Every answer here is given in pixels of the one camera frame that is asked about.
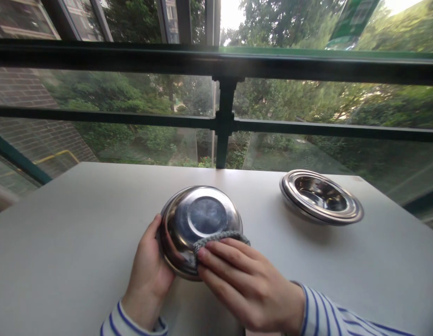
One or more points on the grey cleaning cloth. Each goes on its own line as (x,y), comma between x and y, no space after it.
(216,238)

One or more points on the steel bowl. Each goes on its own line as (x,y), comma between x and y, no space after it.
(202,213)

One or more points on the brick building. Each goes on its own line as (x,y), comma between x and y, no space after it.
(23,115)

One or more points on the dark green window frame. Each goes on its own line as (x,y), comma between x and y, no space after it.
(223,115)

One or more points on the green hanging banner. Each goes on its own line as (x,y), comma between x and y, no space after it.
(353,21)

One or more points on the person's left hand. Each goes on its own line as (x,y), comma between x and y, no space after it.
(149,266)

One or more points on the yellow pipe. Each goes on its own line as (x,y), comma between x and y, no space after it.
(58,156)

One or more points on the stack of steel bowls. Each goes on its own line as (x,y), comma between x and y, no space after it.
(325,197)

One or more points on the person's right hand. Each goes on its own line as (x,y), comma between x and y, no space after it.
(258,290)

